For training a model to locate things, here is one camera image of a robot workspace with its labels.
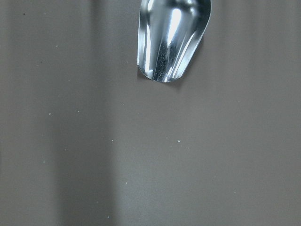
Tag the metal ice scoop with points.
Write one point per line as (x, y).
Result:
(169, 32)

